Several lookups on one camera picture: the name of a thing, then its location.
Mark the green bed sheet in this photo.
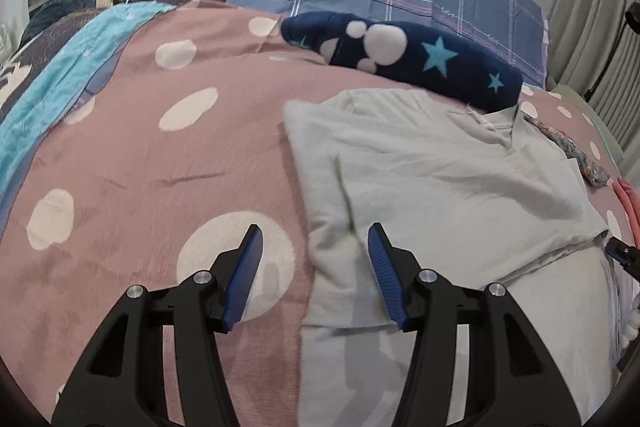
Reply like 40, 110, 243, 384
552, 84, 626, 158

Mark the black tripod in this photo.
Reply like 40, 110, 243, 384
582, 2, 640, 102

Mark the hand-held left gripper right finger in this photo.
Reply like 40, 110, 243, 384
367, 222, 583, 427

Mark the pale grey shirt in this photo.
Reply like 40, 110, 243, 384
282, 88, 626, 427

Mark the pink polka dot blanket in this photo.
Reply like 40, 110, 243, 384
0, 0, 640, 427

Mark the navy star print fleece garment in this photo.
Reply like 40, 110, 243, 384
281, 11, 524, 112

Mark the pink folded garment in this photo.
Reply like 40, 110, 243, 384
612, 177, 640, 248

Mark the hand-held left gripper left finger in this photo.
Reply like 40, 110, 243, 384
51, 224, 264, 427

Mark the turquoise cloth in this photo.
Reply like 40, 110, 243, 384
0, 2, 176, 192

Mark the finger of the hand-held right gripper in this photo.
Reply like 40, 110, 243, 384
606, 238, 640, 282

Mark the dark teal cloth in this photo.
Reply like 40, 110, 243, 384
20, 0, 96, 42

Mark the floral print garment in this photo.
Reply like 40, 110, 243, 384
522, 114, 611, 188

